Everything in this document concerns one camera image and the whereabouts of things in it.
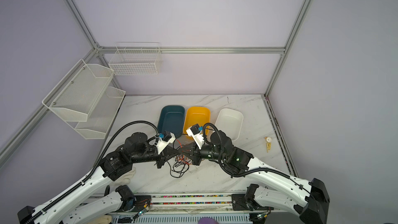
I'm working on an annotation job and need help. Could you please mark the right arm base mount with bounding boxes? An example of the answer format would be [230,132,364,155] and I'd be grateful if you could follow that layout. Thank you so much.
[231,184,274,211]

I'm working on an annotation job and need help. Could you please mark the white wire basket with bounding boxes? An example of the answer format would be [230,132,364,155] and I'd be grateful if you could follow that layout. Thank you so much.
[108,42,162,76]

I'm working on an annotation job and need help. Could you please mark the red cables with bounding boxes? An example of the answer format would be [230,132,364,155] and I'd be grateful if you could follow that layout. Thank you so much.
[174,139,195,167]

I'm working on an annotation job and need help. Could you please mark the white cotton glove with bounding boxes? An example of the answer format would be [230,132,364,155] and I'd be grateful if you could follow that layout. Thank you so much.
[119,167,136,185]

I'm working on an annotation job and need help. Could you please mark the lower white mesh shelf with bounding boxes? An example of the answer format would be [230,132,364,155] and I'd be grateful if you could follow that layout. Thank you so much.
[70,87,125,140]

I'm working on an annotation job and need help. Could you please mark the teal plastic tub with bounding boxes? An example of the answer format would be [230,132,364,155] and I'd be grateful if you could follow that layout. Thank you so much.
[158,105,186,139]

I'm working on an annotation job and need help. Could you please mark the aluminium front rail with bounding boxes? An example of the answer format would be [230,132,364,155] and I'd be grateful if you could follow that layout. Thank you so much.
[62,191,319,215]

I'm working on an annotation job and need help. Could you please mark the yellow toy figure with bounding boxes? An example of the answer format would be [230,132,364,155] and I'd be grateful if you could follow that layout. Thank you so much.
[264,137,272,152]

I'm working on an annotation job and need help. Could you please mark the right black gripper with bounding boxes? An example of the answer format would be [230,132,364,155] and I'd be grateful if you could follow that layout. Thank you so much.
[177,141,226,166]

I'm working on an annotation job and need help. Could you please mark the upper white mesh shelf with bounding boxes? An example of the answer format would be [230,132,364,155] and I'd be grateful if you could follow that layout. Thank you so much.
[42,59,115,122]

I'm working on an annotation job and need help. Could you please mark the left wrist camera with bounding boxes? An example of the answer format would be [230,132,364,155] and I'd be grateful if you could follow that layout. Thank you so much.
[155,131,176,155]

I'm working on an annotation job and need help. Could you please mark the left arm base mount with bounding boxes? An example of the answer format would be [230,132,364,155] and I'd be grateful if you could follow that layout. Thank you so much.
[115,185,152,213]

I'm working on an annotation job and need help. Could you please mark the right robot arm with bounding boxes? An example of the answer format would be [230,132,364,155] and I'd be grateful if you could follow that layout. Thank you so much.
[179,123,330,224]

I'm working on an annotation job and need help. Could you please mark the white plastic tub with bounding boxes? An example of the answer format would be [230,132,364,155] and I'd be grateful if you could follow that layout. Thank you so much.
[215,108,244,142]

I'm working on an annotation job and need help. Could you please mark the yellow plastic tub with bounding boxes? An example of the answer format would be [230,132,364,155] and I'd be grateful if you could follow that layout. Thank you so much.
[183,106,210,141]

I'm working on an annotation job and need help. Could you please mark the purple object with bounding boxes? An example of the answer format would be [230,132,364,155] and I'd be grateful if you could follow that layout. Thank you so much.
[198,217,219,224]

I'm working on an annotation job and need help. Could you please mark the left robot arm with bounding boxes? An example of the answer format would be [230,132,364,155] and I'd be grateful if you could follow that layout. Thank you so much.
[18,120,178,224]

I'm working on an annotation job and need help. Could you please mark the white mesh shelf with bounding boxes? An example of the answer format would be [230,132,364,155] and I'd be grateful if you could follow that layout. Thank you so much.
[70,87,125,140]
[42,59,115,122]

